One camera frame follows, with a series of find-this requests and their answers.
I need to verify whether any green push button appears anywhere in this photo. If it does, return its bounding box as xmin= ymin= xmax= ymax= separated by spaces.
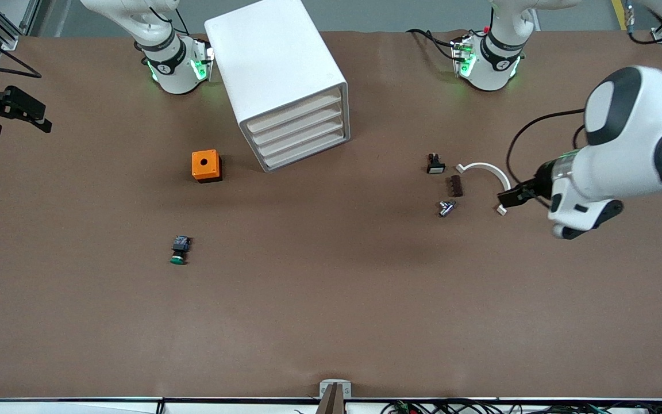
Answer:
xmin=170 ymin=235 xmax=193 ymax=266

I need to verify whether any white plastic drawer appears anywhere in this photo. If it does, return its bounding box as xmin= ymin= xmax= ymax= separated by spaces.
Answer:
xmin=246 ymin=92 xmax=343 ymax=135
xmin=262 ymin=131 xmax=348 ymax=171
xmin=251 ymin=105 xmax=344 ymax=146
xmin=256 ymin=118 xmax=345 ymax=158

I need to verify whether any white drawer cabinet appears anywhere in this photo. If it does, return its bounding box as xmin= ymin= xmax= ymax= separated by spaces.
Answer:
xmin=205 ymin=0 xmax=351 ymax=173

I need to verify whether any white curved plastic piece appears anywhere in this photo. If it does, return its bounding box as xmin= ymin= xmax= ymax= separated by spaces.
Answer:
xmin=456 ymin=162 xmax=511 ymax=217

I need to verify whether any orange box with hole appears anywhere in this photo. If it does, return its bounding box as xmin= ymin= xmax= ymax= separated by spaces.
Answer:
xmin=191 ymin=149 xmax=223 ymax=183

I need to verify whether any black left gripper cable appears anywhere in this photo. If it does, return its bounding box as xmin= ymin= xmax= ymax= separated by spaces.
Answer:
xmin=506 ymin=108 xmax=588 ymax=190

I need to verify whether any black base cable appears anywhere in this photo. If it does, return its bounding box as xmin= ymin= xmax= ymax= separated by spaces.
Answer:
xmin=406 ymin=28 xmax=461 ymax=61

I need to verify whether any black cable bundle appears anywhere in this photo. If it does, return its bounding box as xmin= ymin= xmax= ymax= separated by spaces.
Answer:
xmin=380 ymin=398 xmax=662 ymax=414

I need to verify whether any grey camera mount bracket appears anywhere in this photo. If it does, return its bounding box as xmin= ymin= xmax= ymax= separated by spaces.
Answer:
xmin=319 ymin=379 xmax=352 ymax=401

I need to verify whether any brown camera post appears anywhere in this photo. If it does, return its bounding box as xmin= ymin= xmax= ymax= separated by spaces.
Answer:
xmin=316 ymin=384 xmax=345 ymax=414

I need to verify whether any white table edge rail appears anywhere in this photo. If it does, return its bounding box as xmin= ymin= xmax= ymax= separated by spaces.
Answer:
xmin=0 ymin=397 xmax=662 ymax=414

